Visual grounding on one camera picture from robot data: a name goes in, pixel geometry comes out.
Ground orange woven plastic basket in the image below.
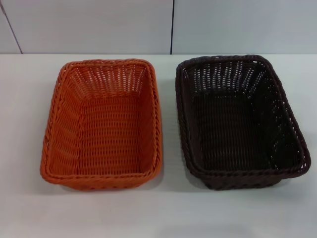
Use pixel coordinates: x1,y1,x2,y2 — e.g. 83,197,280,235
40,59,165,192

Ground dark brown woven plastic basket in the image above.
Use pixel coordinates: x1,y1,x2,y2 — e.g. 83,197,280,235
175,54,312,192

